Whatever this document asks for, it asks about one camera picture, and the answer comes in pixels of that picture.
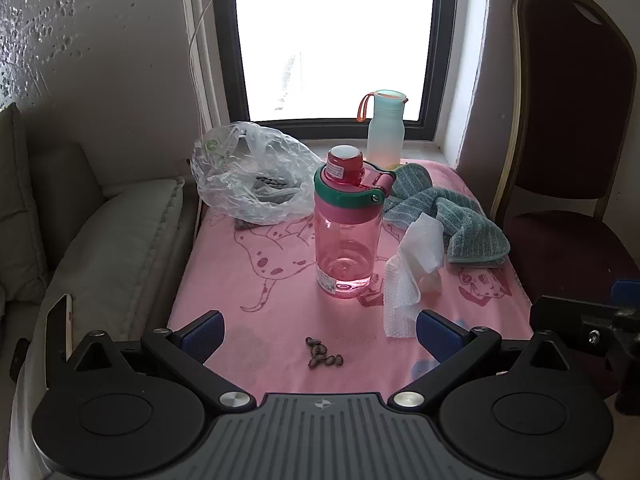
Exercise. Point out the white smartphone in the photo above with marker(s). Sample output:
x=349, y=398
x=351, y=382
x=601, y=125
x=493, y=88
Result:
x=57, y=335

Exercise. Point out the maroon chair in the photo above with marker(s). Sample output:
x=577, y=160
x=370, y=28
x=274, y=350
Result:
x=565, y=110

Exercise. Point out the dark grey packet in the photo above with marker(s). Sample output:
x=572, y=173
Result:
x=275, y=187

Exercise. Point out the beige sofa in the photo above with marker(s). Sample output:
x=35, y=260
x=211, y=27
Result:
x=115, y=245

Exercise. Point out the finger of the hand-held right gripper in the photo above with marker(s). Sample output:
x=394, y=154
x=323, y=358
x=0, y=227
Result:
x=627, y=292
x=565, y=320

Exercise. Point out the clear plastic bag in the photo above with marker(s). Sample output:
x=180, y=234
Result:
x=225, y=180

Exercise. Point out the teal striped towel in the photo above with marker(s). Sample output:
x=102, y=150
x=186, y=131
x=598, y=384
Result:
x=465, y=225

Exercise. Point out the pink printed blanket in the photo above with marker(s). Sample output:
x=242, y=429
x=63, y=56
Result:
x=280, y=300

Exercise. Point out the white paper tissue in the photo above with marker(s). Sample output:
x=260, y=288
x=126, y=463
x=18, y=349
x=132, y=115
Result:
x=420, y=250

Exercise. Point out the dark window frame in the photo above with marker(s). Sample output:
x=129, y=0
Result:
x=227, y=60

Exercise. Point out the pile of brown seeds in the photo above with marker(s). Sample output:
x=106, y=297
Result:
x=322, y=355

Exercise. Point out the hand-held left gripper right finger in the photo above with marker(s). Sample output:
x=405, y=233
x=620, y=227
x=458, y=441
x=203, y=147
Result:
x=440, y=336

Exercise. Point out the pink water bottle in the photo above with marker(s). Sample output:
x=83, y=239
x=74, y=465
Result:
x=345, y=240

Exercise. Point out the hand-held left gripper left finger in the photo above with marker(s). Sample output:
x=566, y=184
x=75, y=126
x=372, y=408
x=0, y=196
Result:
x=202, y=336

